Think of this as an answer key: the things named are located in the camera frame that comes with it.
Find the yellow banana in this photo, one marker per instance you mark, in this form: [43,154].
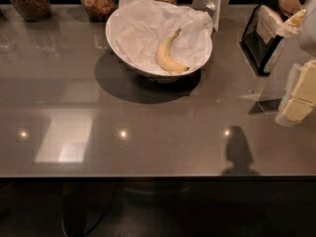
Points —
[165,60]

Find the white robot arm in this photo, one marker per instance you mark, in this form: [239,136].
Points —
[299,99]

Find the white bowl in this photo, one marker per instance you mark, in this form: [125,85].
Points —
[154,73]

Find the white paper liner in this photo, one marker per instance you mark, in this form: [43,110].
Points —
[144,27]

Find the clear acrylic sign stand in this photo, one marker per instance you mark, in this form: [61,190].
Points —
[266,90]

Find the middle glass cereal jar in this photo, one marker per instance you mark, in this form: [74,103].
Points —
[98,10]

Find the brown paper napkins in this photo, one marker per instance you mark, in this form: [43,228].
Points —
[288,5]

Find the black wire napkin holder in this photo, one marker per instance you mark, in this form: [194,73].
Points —
[260,39]

